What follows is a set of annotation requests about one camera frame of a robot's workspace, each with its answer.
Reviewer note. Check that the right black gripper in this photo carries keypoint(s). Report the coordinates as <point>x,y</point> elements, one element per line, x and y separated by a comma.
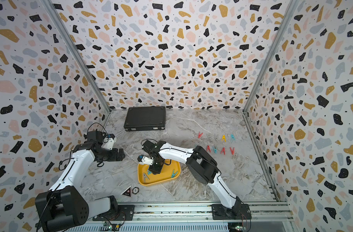
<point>154,171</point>

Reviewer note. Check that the teal translucent clothespin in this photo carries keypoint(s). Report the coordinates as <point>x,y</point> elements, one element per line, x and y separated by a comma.
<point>215,149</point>

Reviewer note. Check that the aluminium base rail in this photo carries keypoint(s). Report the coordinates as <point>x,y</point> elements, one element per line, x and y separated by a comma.
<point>196,217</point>

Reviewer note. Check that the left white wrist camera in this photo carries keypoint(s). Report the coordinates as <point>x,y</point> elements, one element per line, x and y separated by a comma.
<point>109,142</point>

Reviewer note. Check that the left frame aluminium post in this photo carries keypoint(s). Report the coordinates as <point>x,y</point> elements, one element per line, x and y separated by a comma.
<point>51,11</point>

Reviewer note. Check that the frame aluminium post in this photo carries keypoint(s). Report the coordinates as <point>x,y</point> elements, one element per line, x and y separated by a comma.
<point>275,44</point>
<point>51,11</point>

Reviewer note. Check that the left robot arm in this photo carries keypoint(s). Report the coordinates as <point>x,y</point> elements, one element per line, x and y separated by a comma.
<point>63,207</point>

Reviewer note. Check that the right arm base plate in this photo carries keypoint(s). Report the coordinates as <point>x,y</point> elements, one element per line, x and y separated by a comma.
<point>242,211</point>

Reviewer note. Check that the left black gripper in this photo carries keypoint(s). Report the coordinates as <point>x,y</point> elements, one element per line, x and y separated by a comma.
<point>113,156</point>

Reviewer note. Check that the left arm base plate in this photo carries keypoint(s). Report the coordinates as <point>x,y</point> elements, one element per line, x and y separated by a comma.
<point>123,213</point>

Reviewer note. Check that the right frame aluminium post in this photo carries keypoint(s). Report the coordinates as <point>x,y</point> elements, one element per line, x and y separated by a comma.
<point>275,44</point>

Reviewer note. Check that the yellow plastic storage tray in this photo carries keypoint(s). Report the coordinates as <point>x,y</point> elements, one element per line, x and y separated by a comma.
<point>164,176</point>

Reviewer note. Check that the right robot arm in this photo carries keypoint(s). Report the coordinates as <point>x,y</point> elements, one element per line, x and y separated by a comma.
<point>204,169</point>

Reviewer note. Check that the black hard case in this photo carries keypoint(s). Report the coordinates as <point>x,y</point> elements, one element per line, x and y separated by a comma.
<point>150,118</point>

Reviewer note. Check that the black triangle marker sticker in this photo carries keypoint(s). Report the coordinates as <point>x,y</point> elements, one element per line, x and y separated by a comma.
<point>127,192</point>

